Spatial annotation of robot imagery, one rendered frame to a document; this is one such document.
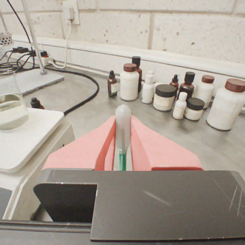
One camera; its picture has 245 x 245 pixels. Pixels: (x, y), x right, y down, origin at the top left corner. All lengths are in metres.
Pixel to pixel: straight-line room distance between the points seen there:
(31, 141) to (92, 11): 0.60
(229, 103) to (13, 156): 0.39
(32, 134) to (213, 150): 0.32
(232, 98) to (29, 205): 0.39
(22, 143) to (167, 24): 0.50
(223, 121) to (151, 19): 0.38
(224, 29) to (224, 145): 0.31
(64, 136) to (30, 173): 0.08
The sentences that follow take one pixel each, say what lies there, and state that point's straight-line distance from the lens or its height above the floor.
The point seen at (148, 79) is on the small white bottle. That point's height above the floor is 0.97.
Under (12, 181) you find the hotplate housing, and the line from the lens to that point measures 0.23.
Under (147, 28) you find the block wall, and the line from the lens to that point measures 0.60.
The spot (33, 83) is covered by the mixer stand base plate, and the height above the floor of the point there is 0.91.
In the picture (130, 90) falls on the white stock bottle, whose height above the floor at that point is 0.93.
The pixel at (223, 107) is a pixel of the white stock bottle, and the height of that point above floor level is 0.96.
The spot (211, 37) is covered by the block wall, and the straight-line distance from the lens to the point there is 0.55.
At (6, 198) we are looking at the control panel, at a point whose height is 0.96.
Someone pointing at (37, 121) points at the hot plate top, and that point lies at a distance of 0.27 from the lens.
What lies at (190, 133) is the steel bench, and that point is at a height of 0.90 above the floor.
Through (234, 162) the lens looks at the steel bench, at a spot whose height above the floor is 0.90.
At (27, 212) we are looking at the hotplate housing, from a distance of 0.24.
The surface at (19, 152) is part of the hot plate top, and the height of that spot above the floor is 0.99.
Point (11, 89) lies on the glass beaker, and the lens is 0.24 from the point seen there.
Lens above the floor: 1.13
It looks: 37 degrees down
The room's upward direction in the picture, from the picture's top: straight up
